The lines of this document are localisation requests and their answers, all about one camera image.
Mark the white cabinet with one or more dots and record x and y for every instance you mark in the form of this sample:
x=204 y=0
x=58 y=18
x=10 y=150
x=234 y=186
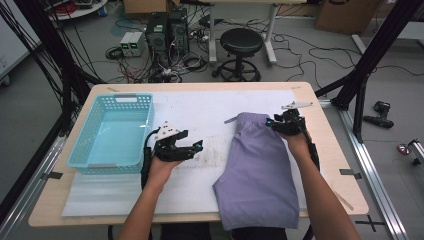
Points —
x=13 y=50

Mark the black round stool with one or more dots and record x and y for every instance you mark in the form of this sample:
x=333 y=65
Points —
x=241 y=40

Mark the black metal frame post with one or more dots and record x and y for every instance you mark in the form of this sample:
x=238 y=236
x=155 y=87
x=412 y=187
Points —
x=55 y=50
x=380 y=50

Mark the grey power supply unit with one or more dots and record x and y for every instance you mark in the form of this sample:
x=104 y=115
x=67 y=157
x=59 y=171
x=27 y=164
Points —
x=138 y=43
x=126 y=43

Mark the aluminium floor rail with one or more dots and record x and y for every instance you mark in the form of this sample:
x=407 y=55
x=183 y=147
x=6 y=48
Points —
x=366 y=160
x=20 y=206

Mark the silver metal bar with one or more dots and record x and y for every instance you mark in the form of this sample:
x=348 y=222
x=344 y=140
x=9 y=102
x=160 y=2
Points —
x=418 y=148

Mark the round white table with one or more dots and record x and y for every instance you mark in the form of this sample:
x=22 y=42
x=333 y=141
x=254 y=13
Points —
x=83 y=11

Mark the red round object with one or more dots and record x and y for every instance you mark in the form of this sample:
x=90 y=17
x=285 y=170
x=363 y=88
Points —
x=403 y=149

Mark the purple shorts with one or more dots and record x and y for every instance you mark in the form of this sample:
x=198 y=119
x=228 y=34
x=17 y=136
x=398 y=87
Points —
x=256 y=173

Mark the brown cardboard box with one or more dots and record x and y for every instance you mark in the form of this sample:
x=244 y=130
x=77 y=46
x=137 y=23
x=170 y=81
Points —
x=146 y=6
x=346 y=16

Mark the light blue plastic basket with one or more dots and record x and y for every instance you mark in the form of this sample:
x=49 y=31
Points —
x=106 y=140

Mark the person's left hand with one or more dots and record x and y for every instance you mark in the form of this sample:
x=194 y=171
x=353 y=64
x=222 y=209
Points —
x=160 y=176

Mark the black tape piece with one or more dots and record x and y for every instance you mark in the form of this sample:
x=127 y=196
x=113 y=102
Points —
x=348 y=172
x=51 y=175

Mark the white desk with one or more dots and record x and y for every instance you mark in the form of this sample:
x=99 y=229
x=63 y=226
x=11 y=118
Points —
x=271 y=33

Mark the person's right hand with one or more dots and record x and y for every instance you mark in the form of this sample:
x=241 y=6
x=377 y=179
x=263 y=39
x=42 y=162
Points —
x=298 y=146

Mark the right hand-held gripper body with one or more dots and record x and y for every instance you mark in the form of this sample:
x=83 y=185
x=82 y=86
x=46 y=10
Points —
x=293 y=126

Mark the white foam mat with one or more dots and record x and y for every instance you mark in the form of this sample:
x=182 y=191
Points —
x=186 y=193

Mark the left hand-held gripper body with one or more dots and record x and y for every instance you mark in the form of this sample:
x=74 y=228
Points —
x=170 y=153

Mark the black computer tower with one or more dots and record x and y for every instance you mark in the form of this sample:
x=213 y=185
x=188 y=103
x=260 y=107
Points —
x=178 y=33
x=156 y=36

